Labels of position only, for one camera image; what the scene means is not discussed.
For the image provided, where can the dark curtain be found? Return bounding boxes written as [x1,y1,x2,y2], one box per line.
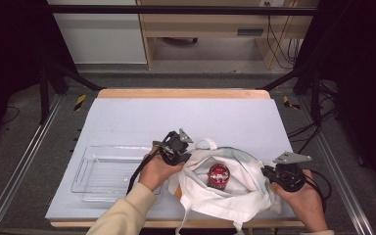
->
[0,0,79,151]
[302,0,376,200]

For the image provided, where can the wooden table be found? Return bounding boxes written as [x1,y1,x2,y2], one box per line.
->
[50,87,312,229]

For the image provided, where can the white patterned tote bag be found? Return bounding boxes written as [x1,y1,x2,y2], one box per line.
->
[167,137,283,235]

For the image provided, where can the yellow black tape piece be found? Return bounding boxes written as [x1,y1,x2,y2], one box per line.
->
[282,95,302,111]
[73,94,87,112]

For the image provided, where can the white cabinet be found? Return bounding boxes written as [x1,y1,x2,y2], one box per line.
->
[47,0,148,66]

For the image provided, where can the thin black floor cable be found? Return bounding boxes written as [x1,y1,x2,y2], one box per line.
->
[0,106,21,125]

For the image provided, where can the wooden desk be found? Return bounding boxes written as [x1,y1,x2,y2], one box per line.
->
[136,0,321,71]

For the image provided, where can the red round can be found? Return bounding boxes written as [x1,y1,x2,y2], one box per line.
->
[207,163,231,190]

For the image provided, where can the person's right hand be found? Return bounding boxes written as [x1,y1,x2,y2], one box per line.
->
[270,169,329,233]

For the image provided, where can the aluminium floor rail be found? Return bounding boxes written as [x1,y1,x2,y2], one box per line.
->
[298,96,375,235]
[0,94,63,235]

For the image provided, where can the black metal crossbar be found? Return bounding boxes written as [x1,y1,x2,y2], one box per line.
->
[47,4,319,17]

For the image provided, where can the left hand-held gripper cable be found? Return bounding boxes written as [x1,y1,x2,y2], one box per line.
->
[125,148,162,196]

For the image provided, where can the person's left hand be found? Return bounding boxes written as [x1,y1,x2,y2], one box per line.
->
[138,148,185,193]

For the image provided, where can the black metal stand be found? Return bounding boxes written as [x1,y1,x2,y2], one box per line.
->
[258,63,322,127]
[38,62,106,125]

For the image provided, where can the right hand-held gripper cable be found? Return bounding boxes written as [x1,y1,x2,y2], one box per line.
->
[303,168,333,213]

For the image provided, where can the black floor cable bundle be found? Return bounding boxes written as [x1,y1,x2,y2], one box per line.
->
[287,79,339,158]

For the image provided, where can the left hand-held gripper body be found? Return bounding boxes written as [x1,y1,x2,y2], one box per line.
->
[152,127,194,165]

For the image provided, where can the black hanging cables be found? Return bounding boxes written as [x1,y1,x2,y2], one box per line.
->
[265,2,303,70]

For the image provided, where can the hand-held gripper cable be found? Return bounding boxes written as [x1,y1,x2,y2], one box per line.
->
[303,168,333,213]
[125,148,162,196]

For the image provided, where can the clear plastic tray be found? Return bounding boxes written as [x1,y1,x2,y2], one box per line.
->
[70,145,163,204]

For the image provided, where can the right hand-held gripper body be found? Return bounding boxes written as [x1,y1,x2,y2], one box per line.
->
[272,151,312,193]

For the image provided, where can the grey table mat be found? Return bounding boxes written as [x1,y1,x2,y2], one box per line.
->
[44,97,317,220]

